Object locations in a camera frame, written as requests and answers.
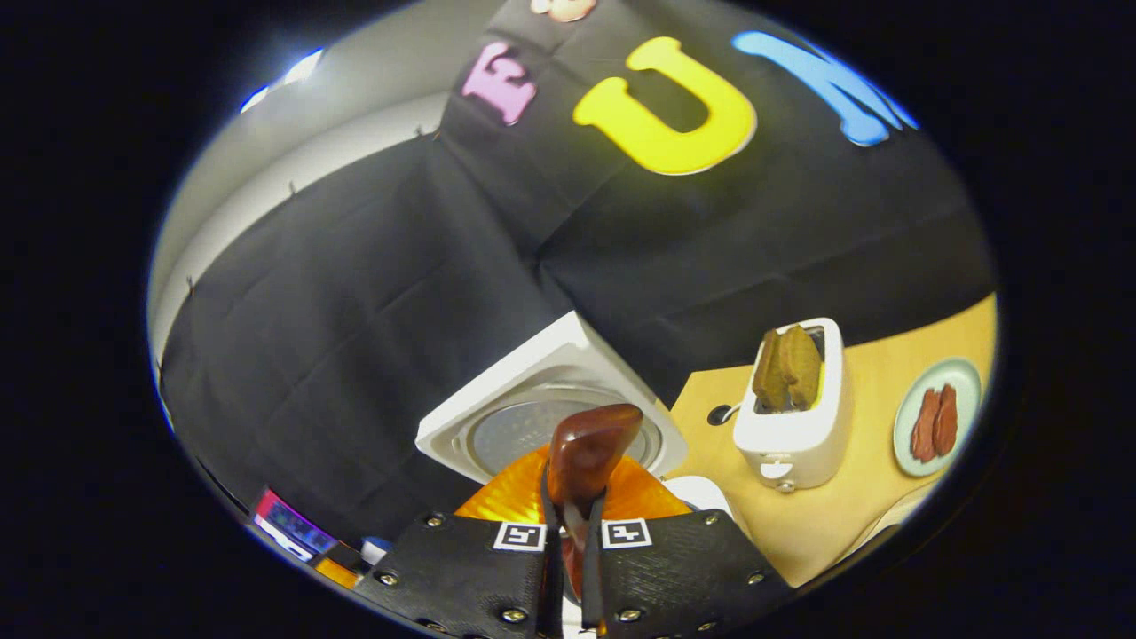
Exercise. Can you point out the brown wooden spoon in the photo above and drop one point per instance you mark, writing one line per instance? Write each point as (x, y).
(590, 453)

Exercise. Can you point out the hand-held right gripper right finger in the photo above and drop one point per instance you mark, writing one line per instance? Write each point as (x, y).
(674, 577)

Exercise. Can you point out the brown toast slice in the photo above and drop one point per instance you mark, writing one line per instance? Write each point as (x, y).
(770, 373)
(806, 364)

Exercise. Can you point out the small orange object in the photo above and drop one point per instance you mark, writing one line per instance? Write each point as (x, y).
(337, 571)

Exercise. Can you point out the white rice cooker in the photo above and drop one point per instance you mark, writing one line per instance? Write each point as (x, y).
(497, 390)

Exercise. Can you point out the light blue plate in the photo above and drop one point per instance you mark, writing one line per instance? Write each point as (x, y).
(903, 441)

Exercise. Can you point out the blue and white object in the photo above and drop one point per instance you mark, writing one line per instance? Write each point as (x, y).
(375, 548)

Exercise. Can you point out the white toaster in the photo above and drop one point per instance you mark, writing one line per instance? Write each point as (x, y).
(799, 444)

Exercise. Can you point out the brown meat slice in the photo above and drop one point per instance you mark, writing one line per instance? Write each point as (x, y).
(925, 426)
(946, 417)

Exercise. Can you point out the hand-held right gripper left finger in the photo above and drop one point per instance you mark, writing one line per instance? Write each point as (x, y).
(461, 577)

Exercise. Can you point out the black backdrop cloth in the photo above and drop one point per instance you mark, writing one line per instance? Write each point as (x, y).
(355, 311)

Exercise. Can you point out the pink and blue box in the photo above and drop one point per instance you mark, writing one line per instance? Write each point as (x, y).
(293, 524)

